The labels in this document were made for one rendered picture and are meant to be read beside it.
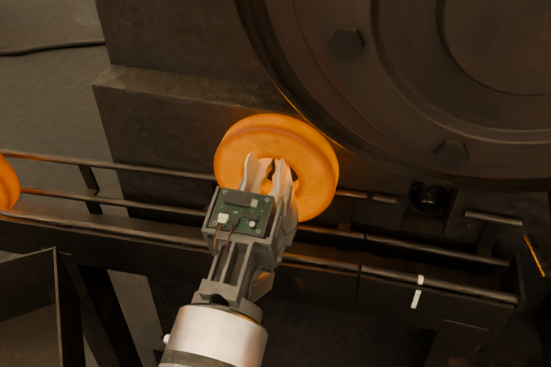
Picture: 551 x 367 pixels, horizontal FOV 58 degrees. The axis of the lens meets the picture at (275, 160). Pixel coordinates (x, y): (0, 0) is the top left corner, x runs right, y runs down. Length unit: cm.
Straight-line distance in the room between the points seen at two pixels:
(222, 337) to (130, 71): 42
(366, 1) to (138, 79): 44
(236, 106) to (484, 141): 35
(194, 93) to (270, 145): 15
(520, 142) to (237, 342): 28
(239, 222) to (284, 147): 12
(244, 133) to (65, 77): 201
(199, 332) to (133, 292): 109
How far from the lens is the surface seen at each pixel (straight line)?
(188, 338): 47
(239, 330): 47
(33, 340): 81
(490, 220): 71
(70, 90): 244
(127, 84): 72
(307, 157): 57
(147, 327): 148
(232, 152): 60
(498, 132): 41
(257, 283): 54
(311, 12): 41
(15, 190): 90
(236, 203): 50
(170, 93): 69
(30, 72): 265
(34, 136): 221
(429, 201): 72
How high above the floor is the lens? 125
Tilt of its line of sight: 42 degrees down
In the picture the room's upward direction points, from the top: straight up
